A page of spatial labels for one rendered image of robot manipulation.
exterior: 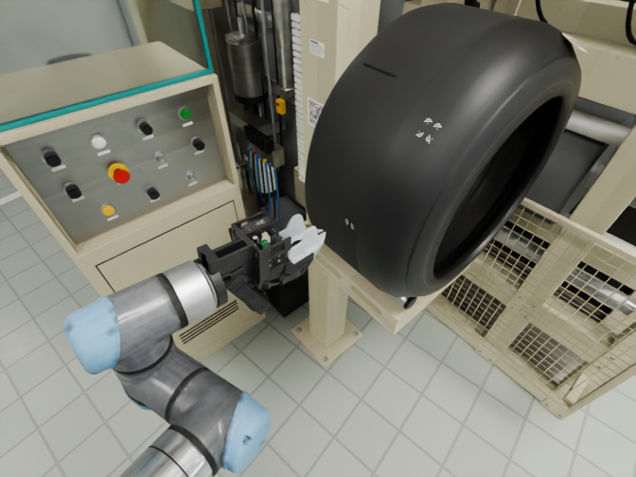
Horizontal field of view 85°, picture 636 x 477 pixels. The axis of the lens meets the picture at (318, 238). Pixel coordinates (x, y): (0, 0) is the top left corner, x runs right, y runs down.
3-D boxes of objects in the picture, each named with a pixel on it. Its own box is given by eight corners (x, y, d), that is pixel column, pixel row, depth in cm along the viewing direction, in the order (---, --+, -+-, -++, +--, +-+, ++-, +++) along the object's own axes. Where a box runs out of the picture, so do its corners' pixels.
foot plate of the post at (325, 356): (291, 330, 182) (291, 328, 180) (328, 302, 194) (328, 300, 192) (325, 368, 167) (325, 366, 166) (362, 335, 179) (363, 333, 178)
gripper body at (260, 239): (296, 237, 47) (216, 275, 40) (293, 278, 53) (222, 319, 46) (265, 208, 51) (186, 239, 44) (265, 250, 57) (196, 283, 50)
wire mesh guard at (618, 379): (383, 268, 172) (411, 143, 122) (386, 266, 173) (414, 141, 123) (570, 415, 125) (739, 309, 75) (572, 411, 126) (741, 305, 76)
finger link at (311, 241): (340, 220, 53) (292, 243, 48) (335, 248, 57) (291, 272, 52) (326, 209, 55) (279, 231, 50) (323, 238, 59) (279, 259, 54)
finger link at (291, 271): (320, 258, 53) (273, 284, 48) (319, 265, 54) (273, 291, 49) (301, 241, 55) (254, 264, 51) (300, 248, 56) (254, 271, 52)
